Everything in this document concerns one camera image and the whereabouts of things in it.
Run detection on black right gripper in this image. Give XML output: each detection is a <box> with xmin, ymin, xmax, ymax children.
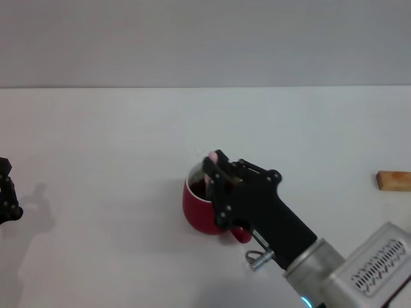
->
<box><xmin>202</xmin><ymin>148</ymin><xmax>319</xmax><ymax>271</ymax></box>

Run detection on pink spoon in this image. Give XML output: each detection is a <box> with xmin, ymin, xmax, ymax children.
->
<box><xmin>204</xmin><ymin>151</ymin><xmax>220</xmax><ymax>186</ymax></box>

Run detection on silver metal connector plug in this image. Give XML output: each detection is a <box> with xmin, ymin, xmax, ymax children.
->
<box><xmin>245</xmin><ymin>248</ymin><xmax>275</xmax><ymax>272</ymax></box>

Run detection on wooden spoon rest block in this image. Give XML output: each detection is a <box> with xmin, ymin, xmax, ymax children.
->
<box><xmin>376</xmin><ymin>171</ymin><xmax>411</xmax><ymax>192</ymax></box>

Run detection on dark brown coffee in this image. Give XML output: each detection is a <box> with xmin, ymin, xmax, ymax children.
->
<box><xmin>189</xmin><ymin>179</ymin><xmax>213</xmax><ymax>201</ymax></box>

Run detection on red ceramic cup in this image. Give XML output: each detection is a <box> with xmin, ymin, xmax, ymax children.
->
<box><xmin>182</xmin><ymin>162</ymin><xmax>252</xmax><ymax>245</ymax></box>

